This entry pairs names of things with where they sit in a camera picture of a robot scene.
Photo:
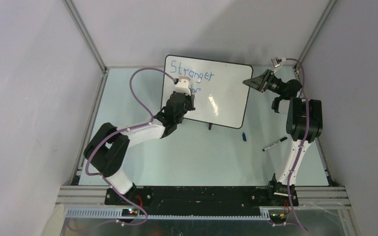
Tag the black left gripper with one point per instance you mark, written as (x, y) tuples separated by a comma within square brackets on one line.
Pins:
[(189, 99)]

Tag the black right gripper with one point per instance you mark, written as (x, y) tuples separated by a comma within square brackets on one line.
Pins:
[(259, 82)]

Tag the white whiteboard black frame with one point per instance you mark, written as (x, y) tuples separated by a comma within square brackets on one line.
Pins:
[(220, 96)]

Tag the blue marker cap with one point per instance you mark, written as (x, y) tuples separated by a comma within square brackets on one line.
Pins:
[(244, 137)]

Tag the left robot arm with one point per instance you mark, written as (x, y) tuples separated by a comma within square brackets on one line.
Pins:
[(106, 151)]

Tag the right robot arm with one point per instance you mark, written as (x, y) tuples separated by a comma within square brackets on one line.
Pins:
[(304, 124)]

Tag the black marker pen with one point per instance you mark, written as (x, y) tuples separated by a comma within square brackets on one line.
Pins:
[(274, 144)]

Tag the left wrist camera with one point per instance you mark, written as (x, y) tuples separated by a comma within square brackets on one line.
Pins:
[(183, 85)]

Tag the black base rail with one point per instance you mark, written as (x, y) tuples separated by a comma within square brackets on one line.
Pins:
[(198, 200)]

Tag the grey cable duct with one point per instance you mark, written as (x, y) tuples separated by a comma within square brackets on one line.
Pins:
[(120, 213)]

